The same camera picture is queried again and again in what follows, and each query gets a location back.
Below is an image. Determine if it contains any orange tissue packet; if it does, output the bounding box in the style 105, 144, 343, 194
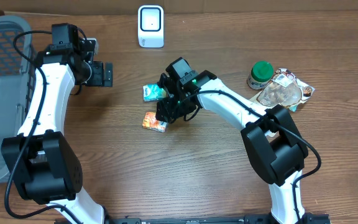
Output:
142, 112, 168, 133

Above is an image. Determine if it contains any green tissue packet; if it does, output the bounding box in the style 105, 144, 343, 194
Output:
143, 84, 167, 102

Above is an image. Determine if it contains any green lid jar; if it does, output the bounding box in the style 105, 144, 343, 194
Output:
247, 61, 274, 90

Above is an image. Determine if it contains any beige pouch bag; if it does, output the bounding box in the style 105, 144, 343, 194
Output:
250, 68, 315, 109

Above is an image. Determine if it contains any teal wipes packet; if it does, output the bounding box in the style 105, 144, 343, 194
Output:
289, 105, 298, 112

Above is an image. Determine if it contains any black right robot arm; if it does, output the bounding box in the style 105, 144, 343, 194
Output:
156, 57, 308, 223

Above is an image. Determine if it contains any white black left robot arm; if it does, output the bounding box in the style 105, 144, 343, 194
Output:
1, 23, 112, 223

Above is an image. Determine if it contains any white barcode scanner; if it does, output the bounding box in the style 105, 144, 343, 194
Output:
137, 5, 164, 48

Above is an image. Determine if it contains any grey plastic basket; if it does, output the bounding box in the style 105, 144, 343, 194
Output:
0, 16, 35, 183

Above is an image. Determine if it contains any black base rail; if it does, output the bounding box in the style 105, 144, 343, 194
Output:
112, 213, 332, 224

